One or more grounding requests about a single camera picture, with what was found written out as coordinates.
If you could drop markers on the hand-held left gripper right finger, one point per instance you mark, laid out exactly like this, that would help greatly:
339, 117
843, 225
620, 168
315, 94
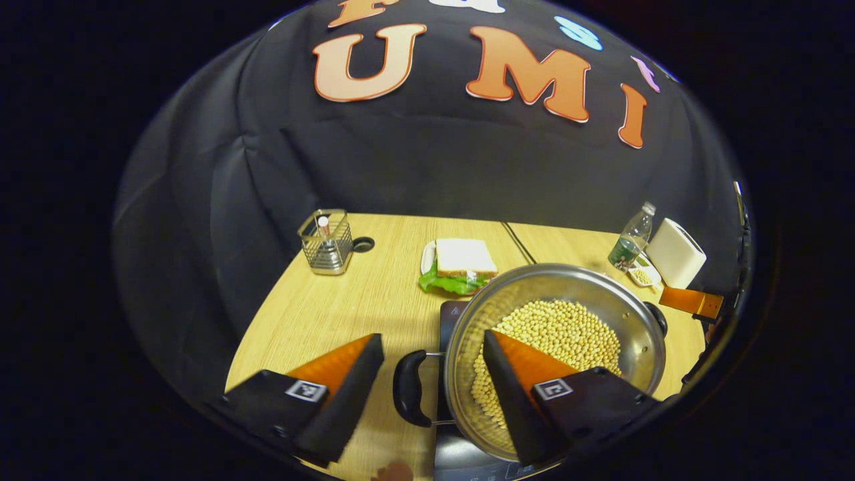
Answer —
514, 401

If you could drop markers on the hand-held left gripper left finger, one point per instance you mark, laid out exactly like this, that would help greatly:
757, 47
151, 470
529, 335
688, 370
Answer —
347, 401

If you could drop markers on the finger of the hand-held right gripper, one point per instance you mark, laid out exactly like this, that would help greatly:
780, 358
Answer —
691, 302

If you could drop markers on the black induction cooktop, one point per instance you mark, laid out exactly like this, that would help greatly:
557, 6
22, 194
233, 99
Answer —
457, 461

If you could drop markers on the stainless steel pot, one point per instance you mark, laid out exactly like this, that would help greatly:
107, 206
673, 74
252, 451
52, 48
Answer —
601, 294

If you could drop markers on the white toaster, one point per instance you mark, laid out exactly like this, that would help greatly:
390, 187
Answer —
674, 257

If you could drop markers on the white dish of seeds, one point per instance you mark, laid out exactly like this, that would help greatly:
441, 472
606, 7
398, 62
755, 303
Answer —
644, 276

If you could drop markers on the clear plastic water bottle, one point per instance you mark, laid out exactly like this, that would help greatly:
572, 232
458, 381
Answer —
628, 247

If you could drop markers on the heap of soybeans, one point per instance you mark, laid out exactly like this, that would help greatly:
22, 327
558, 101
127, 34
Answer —
568, 327

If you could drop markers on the sandwich with lettuce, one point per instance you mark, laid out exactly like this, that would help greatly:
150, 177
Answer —
464, 260

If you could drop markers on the black table grommet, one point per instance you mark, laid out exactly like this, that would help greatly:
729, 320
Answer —
363, 244

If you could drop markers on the black backdrop cloth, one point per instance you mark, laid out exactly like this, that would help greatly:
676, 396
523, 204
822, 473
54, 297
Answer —
401, 167

